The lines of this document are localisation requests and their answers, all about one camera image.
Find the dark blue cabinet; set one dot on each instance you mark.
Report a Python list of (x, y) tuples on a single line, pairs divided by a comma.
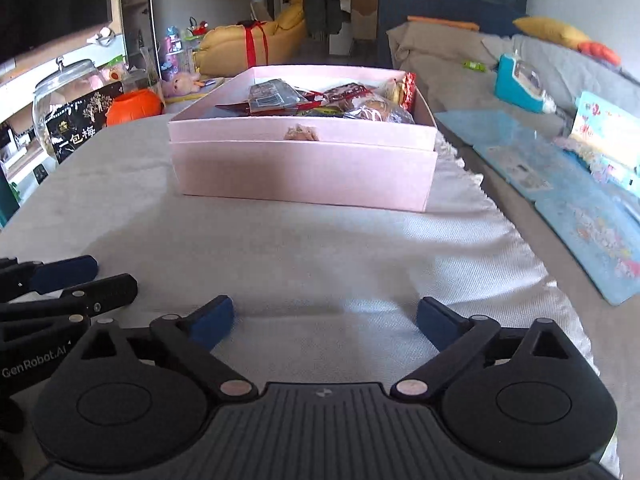
[(430, 5)]

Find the white woven table cloth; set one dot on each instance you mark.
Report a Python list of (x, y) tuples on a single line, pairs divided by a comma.
[(300, 260)]

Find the purple kids bottle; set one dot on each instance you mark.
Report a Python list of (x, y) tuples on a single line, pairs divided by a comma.
[(167, 67)]

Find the glass jar with lid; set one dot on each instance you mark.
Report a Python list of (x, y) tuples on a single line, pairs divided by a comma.
[(65, 80)]

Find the pink cardboard box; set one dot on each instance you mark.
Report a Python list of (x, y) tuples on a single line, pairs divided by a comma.
[(300, 175)]

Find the white figurine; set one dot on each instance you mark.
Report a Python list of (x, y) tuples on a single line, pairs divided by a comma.
[(102, 37)]

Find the long orange cushion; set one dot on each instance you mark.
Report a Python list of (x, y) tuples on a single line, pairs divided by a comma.
[(442, 22)]

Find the green and red toy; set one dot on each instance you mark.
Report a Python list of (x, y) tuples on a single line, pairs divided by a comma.
[(196, 30)]

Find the orange pumpkin bucket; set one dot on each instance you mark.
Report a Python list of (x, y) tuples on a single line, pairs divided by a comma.
[(135, 107)]

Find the beige chair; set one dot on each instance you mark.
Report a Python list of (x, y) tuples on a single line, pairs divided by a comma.
[(364, 15)]

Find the yellow plush sofa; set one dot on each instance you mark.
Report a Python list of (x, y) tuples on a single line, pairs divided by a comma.
[(225, 45)]

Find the clear packet of cakes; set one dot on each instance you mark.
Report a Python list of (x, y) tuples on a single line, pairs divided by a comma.
[(375, 109)]

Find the red patterned snack packet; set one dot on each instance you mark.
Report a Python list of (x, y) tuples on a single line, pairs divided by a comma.
[(410, 90)]

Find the yellow-edged board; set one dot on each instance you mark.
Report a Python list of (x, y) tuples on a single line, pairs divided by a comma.
[(210, 87)]

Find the yellow snack packet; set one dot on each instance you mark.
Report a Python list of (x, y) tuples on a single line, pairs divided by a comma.
[(396, 94)]

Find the teal object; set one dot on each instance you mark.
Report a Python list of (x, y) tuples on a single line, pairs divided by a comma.
[(4, 205)]

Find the maroon snack packet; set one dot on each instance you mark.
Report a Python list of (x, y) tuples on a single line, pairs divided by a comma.
[(347, 92)]

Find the pink plush toy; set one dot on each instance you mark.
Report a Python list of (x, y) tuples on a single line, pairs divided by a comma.
[(180, 85)]

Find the pink kids bottle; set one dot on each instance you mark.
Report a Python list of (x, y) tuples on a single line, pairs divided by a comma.
[(172, 42)]

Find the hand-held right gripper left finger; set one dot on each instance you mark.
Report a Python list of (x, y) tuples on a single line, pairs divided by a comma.
[(212, 322)]

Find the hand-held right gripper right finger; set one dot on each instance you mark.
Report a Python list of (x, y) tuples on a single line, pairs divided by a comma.
[(440, 322)]

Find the orange pillow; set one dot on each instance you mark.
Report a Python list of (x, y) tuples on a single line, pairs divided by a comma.
[(600, 54)]

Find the grey sofa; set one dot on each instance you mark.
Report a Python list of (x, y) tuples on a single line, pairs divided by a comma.
[(440, 50)]

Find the colourful cartoon box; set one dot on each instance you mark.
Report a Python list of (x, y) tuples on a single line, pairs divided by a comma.
[(607, 130)]

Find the dark striped snack packet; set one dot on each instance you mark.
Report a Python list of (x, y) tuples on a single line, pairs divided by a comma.
[(272, 96)]

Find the black television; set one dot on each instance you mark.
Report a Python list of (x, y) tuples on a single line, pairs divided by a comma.
[(50, 0)]

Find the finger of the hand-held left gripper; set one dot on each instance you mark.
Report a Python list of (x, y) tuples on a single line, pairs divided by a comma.
[(110, 290), (65, 272)]

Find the green toy car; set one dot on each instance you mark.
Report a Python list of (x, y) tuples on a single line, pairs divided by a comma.
[(474, 66)]

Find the red ribbon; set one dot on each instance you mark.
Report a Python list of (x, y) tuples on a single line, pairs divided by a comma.
[(250, 47)]

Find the pale blue sheet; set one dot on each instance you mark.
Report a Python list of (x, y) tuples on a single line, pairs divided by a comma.
[(490, 135)]

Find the yellow pillow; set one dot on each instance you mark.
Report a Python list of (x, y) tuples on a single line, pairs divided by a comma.
[(550, 31)]

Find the black printed snack bag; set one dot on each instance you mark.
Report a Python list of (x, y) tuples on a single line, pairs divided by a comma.
[(82, 120)]

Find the blue toy machine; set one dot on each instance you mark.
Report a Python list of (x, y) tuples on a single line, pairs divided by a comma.
[(507, 85)]

